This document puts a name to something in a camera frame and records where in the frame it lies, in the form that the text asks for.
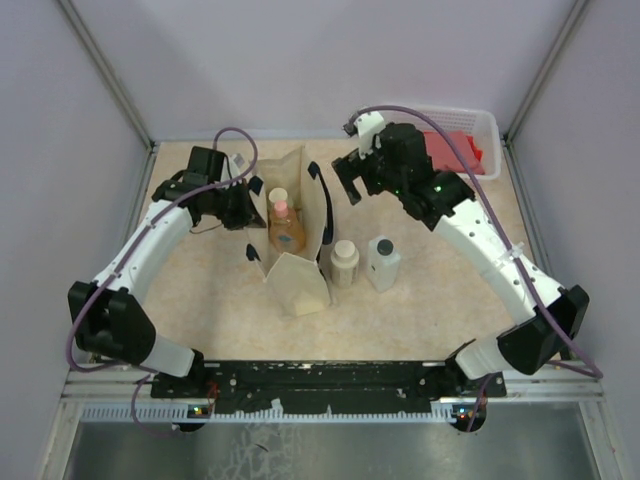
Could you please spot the beige canvas tote bag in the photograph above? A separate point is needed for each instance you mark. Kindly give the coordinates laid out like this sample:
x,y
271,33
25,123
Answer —
x,y
295,280

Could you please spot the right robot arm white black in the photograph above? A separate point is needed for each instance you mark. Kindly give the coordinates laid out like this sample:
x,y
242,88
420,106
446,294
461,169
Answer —
x,y
544,313

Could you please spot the white plastic basket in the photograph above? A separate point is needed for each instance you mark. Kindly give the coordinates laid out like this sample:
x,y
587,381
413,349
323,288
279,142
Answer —
x,y
475,133

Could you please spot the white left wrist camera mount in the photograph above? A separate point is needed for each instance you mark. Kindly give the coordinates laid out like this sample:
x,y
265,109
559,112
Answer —
x,y
233,166

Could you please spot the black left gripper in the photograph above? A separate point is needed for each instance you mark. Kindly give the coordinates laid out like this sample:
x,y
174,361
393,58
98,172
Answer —
x,y
248,216

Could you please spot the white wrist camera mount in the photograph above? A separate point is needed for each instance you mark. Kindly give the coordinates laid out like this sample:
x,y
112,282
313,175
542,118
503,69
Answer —
x,y
365,126
233,166

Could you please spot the green bottle beige cap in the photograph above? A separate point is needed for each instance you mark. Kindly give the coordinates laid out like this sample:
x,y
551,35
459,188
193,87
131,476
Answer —
x,y
278,199

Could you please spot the white bottle grey cap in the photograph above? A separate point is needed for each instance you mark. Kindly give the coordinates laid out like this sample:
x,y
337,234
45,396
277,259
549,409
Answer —
x,y
382,263

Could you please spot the orange lotion bottle pink cap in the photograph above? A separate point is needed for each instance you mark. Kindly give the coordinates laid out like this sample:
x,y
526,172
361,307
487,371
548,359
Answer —
x,y
286,232

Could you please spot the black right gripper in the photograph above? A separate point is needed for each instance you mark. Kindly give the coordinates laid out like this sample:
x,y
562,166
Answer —
x,y
350,167

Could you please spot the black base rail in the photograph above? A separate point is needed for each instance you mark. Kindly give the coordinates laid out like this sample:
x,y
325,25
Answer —
x,y
314,387

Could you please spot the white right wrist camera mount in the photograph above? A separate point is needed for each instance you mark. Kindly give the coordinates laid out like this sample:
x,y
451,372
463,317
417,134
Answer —
x,y
365,126

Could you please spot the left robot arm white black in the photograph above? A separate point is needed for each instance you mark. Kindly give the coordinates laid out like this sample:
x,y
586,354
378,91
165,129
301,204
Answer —
x,y
107,315

